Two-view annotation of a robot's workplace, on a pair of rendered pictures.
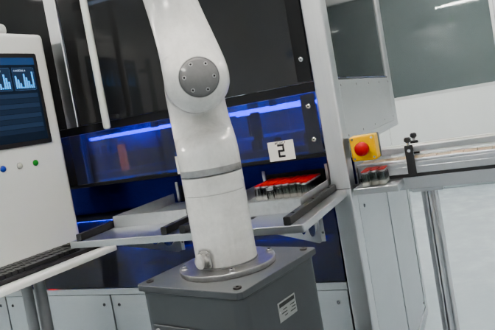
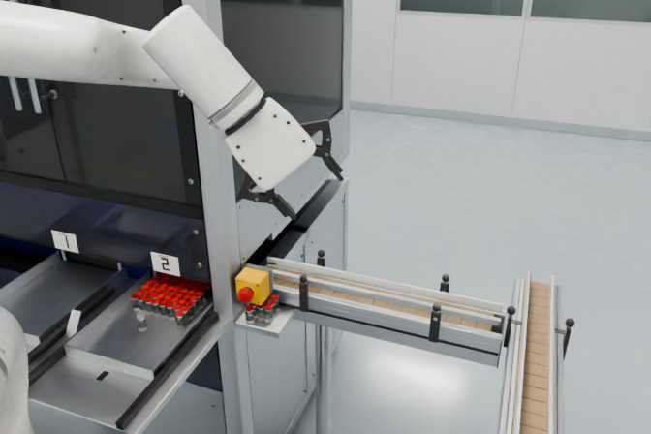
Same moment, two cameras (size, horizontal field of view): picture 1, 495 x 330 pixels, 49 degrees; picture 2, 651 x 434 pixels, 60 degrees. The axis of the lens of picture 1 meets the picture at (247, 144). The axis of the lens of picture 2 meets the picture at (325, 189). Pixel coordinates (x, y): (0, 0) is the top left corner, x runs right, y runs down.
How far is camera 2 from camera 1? 0.89 m
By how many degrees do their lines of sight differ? 23
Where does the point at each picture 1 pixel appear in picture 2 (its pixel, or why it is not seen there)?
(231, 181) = not seen: outside the picture
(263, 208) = (116, 365)
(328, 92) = (217, 226)
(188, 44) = not seen: outside the picture
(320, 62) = (212, 193)
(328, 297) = (203, 398)
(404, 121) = (412, 40)
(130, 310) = not seen: hidden behind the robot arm
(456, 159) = (348, 310)
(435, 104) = (448, 28)
